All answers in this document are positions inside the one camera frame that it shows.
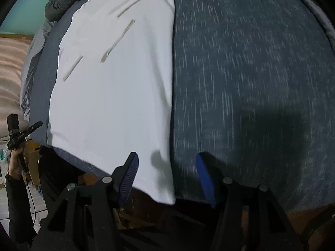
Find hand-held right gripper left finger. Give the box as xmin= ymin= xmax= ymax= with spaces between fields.
xmin=31 ymin=152 xmax=139 ymax=251

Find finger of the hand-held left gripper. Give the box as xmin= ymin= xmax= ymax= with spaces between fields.
xmin=22 ymin=122 xmax=43 ymax=136

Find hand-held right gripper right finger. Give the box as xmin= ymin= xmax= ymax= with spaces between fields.
xmin=196 ymin=152 xmax=301 ymax=251

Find white long-sleeved shirt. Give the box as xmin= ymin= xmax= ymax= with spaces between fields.
xmin=47 ymin=0 xmax=176 ymax=206

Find person's left forearm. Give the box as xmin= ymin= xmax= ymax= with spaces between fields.
xmin=5 ymin=174 xmax=37 ymax=243

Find person's left hand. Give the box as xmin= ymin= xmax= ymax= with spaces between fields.
xmin=9 ymin=149 xmax=29 ymax=180

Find cardboard box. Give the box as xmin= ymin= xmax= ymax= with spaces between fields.
xmin=25 ymin=140 xmax=42 ymax=186

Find pink curtain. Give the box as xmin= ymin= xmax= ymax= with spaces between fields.
xmin=0 ymin=33 xmax=36 ymax=142

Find dark grey duvet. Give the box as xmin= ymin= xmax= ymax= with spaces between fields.
xmin=44 ymin=0 xmax=91 ymax=21

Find black cable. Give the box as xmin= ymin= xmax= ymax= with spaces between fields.
xmin=25 ymin=173 xmax=48 ymax=215

